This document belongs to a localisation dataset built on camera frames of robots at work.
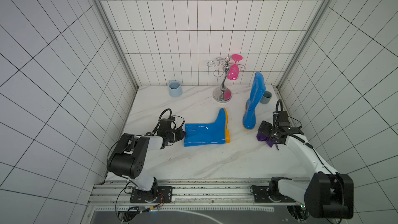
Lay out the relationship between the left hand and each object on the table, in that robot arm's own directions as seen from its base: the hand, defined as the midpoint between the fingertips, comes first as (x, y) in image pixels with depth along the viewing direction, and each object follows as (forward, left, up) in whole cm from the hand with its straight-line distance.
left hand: (185, 135), depth 94 cm
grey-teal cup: (+26, -56, +6) cm, 62 cm away
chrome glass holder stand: (+33, -27, +1) cm, 43 cm away
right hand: (+1, -49, +9) cm, 49 cm away
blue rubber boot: (+1, -18, +1) cm, 18 cm away
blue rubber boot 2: (+16, -42, +25) cm, 51 cm away
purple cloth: (-3, -46, +5) cm, 46 cm away
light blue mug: (+33, +9, +7) cm, 35 cm away
